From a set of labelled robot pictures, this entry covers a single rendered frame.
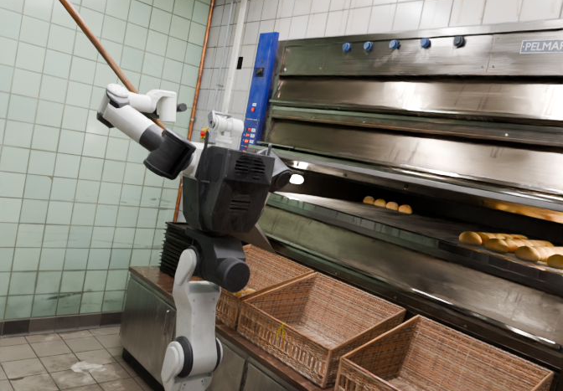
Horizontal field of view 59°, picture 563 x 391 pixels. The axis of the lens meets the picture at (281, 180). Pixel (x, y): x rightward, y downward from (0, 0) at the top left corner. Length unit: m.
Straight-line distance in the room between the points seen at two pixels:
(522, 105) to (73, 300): 2.93
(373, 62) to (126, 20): 1.72
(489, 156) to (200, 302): 1.27
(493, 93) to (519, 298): 0.81
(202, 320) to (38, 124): 1.88
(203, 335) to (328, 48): 1.68
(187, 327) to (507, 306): 1.20
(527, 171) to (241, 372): 1.43
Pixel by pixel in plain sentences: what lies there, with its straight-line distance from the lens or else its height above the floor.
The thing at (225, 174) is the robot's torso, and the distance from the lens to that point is 1.64.
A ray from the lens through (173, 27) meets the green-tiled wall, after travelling 3.70.
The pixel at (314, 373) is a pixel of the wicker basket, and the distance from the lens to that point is 2.10.
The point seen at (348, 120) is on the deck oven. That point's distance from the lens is 2.59.
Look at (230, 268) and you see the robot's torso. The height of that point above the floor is 1.01.
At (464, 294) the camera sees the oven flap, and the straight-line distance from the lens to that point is 2.17.
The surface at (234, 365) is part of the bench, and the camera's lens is 2.33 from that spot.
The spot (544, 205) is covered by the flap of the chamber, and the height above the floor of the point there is 1.41.
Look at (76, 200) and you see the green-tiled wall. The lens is 3.48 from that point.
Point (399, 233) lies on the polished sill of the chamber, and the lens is 2.33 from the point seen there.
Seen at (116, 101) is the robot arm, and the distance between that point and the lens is 1.79.
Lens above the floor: 1.42
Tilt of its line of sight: 3 degrees down
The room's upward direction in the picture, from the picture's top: 10 degrees clockwise
